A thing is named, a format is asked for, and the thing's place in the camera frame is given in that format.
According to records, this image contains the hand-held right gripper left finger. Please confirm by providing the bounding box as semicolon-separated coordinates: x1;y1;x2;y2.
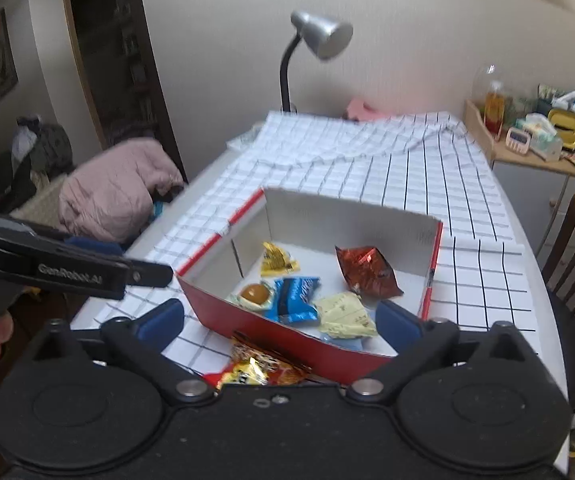
34;299;216;405

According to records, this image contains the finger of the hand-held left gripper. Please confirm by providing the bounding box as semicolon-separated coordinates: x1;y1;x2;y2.
0;230;174;302
0;212;124;258

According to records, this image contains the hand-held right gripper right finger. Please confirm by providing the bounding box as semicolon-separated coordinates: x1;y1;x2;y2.
347;300;541;403

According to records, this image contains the light blue snack packet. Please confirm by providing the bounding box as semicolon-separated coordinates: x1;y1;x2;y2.
320;332;365;352

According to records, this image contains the red cardboard box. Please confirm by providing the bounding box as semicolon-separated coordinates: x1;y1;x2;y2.
174;186;444;387

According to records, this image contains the cream snack packet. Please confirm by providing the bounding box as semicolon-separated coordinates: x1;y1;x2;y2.
315;291;379;339

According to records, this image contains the dark red foil packet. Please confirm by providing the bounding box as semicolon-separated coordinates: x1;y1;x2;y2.
335;245;403;301

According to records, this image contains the clear packet with round pastry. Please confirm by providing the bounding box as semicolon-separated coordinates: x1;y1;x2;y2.
227;281;274;313

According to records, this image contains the yellow black snack packet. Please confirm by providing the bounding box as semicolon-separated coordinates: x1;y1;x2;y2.
216;330;314;388

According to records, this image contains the small yellow snack packet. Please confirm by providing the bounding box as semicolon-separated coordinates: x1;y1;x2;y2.
260;241;301;277

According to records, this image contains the pink padded jacket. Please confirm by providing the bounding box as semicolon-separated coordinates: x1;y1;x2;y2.
58;139;184;243

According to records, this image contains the grey clothes pile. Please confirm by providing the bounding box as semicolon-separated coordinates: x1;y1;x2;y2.
12;116;75;181

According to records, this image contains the white checked tablecloth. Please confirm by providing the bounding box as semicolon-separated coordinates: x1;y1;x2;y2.
70;110;525;386

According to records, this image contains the dark bookcase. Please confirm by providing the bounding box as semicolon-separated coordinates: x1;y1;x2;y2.
62;0;188;181

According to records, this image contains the grey cabinet with wooden top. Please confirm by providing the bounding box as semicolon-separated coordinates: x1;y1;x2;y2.
464;99;575;261

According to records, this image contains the pink thing behind tablecloth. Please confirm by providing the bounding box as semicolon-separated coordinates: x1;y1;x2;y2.
342;99;388;122

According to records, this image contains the white pink timer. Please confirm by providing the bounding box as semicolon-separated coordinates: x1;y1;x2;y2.
505;126;532;153

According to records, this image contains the pale green tissue box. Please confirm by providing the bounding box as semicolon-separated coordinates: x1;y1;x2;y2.
515;114;563;161

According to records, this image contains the bottle with orange liquid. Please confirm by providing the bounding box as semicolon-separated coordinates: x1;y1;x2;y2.
484;82;505;133

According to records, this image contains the yellow holder with slot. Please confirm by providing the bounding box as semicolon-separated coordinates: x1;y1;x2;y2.
547;107;575;151

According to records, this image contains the clear glass dome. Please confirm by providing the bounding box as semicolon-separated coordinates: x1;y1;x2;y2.
471;64;518;126

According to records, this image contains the silver desk lamp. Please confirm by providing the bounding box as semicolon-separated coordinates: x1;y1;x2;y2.
280;10;354;113

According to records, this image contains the dark framed wall picture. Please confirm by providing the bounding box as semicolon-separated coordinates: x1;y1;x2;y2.
0;8;19;98

